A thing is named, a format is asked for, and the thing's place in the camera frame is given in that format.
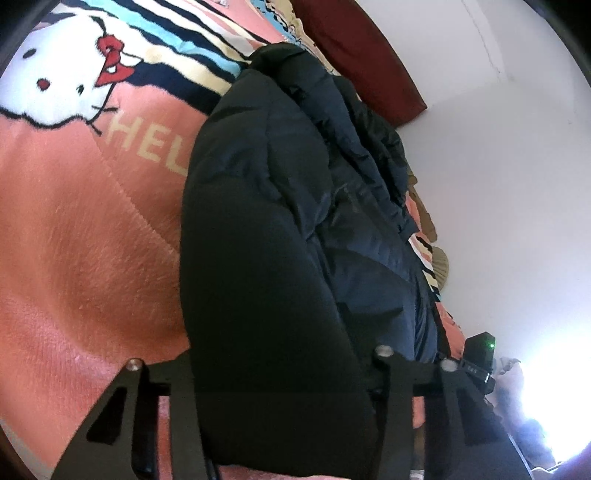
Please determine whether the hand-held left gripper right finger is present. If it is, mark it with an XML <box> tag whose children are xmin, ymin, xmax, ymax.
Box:
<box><xmin>364</xmin><ymin>345</ymin><xmax>532</xmax><ymax>480</ymax></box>

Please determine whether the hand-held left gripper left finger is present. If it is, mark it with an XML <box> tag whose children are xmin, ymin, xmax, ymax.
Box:
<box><xmin>51</xmin><ymin>353</ymin><xmax>218</xmax><ymax>480</ymax></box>

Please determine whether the black puffer jacket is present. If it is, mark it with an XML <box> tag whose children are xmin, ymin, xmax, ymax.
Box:
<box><xmin>179</xmin><ymin>42</ymin><xmax>451</xmax><ymax>478</ymax></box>

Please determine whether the tan woven fan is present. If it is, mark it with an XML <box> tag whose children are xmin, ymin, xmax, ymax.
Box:
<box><xmin>429</xmin><ymin>244</ymin><xmax>451</xmax><ymax>294</ymax></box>

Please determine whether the pink printed cartoon blanket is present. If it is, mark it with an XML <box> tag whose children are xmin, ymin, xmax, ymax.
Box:
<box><xmin>0</xmin><ymin>0</ymin><xmax>467</xmax><ymax>480</ymax></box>

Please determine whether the dark red cushion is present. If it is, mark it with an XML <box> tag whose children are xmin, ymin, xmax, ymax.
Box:
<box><xmin>293</xmin><ymin>0</ymin><xmax>428</xmax><ymax>127</ymax></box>

